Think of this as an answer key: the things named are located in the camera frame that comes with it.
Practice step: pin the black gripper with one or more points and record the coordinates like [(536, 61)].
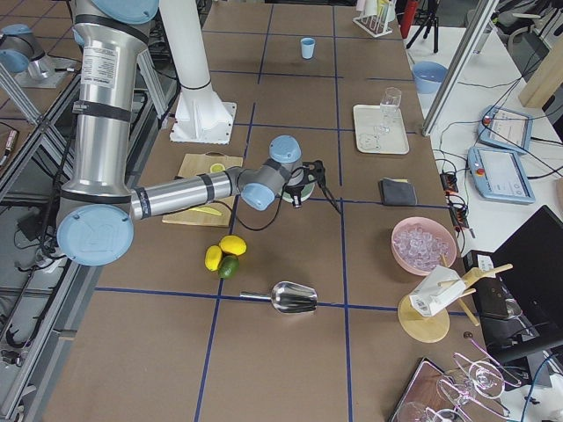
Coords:
[(296, 192)]

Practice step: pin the green ceramic bowl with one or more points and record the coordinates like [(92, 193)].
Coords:
[(305, 193)]

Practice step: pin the light blue cup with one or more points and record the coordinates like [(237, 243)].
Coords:
[(307, 47)]

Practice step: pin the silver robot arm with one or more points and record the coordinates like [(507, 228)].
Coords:
[(97, 208), (24, 57)]

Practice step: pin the steel ice scoop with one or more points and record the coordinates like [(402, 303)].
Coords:
[(288, 297)]

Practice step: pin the pink bowl of ice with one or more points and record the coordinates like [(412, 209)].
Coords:
[(420, 244)]

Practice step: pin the large blue bowl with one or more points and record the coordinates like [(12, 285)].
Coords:
[(428, 76)]

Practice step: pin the yellow lemon rear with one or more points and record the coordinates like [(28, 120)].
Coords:
[(234, 245)]

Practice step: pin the yellow lemon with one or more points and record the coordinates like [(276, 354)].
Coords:
[(213, 257), (234, 245)]

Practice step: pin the wooden cutting board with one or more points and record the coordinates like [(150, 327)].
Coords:
[(192, 166)]

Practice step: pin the lemon half slice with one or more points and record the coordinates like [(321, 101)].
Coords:
[(216, 167)]

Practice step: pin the yellow plastic knife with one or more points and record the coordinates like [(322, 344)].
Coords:
[(206, 210)]

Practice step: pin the grey folded cloth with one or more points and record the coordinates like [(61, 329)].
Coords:
[(397, 192)]

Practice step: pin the green lime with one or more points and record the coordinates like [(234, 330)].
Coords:
[(228, 267)]

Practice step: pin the yellow lemon front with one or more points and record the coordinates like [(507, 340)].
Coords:
[(213, 257)]

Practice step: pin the cream bear tray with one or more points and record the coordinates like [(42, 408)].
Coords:
[(366, 118)]

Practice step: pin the clear wine glass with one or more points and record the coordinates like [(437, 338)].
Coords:
[(389, 105)]

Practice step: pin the white paper box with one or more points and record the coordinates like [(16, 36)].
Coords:
[(437, 291)]

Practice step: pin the wooden cup stand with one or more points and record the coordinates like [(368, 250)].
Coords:
[(435, 328)]

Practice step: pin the near teach pendant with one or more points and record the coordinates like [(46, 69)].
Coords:
[(498, 175)]

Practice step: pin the teach pendant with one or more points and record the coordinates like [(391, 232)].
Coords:
[(505, 129), (498, 175)]

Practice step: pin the far teach pendant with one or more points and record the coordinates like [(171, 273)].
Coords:
[(505, 129)]

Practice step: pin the black laptop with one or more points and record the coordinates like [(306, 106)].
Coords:
[(534, 282)]

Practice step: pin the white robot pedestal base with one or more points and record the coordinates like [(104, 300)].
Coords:
[(201, 116)]

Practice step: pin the white wire dish rack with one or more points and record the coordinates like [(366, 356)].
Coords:
[(375, 16)]

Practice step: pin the black camera tripod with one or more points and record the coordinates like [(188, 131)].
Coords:
[(427, 20)]

